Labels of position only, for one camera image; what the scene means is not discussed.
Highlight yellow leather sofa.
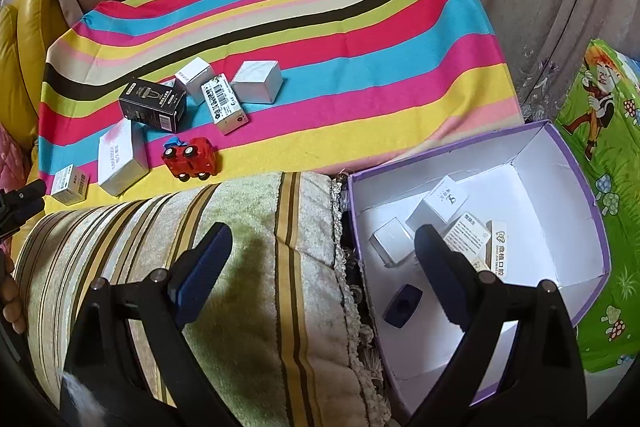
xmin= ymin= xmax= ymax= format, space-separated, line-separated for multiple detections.
xmin=0 ymin=0 xmax=71 ymax=148

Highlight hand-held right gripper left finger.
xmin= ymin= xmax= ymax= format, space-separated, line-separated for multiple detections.
xmin=60 ymin=222 xmax=236 ymax=427

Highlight small silver white box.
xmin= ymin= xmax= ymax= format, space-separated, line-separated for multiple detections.
xmin=369 ymin=217 xmax=418 ymax=269

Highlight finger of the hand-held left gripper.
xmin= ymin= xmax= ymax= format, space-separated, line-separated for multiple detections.
xmin=0 ymin=197 xmax=46 ymax=238
xmin=0 ymin=179 xmax=47 ymax=208

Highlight large white cube box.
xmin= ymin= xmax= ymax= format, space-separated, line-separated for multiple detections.
xmin=404 ymin=175 xmax=468 ymax=240

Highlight green cartoon printed blanket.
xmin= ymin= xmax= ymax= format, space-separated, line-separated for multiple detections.
xmin=555 ymin=38 xmax=640 ymax=375

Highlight small white labelled box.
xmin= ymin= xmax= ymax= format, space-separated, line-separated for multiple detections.
xmin=50 ymin=164 xmax=91 ymax=206

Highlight white cord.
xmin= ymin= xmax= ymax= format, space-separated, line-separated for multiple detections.
xmin=60 ymin=367 xmax=108 ymax=427

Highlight beige striped plush cushion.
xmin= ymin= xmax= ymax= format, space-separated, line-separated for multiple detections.
xmin=12 ymin=171 xmax=391 ymax=427

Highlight white box with text panel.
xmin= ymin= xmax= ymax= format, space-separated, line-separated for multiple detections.
xmin=442 ymin=211 xmax=493 ymax=258

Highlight floral lace curtain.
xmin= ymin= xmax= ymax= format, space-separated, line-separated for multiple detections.
xmin=510 ymin=47 xmax=591 ymax=128

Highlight colourful striped cloth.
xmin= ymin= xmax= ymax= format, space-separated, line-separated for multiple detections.
xmin=37 ymin=0 xmax=526 ymax=212

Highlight dark blue block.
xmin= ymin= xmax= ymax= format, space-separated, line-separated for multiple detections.
xmin=382 ymin=283 xmax=423 ymax=329

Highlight white box with tooth logo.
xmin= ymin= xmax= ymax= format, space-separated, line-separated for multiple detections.
xmin=470 ymin=219 xmax=508 ymax=280

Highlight red toy car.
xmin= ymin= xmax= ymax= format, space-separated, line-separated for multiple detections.
xmin=161 ymin=137 xmax=220 ymax=182

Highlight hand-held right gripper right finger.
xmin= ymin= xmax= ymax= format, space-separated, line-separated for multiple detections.
xmin=405 ymin=224 xmax=588 ymax=427

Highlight purple-rimmed white box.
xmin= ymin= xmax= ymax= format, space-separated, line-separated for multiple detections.
xmin=346 ymin=119 xmax=613 ymax=418

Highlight white barcode box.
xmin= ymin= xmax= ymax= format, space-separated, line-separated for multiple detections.
xmin=200 ymin=74 xmax=249 ymax=135

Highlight person's left hand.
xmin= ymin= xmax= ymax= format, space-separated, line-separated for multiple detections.
xmin=0 ymin=277 xmax=26 ymax=335

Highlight pink quilted cushion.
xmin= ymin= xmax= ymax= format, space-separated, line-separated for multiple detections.
xmin=0 ymin=122 xmax=36 ymax=188

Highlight silver white cube box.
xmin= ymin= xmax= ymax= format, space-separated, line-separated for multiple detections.
xmin=231 ymin=60 xmax=283 ymax=105

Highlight black product box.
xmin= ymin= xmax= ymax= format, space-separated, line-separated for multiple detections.
xmin=118 ymin=77 xmax=188 ymax=132

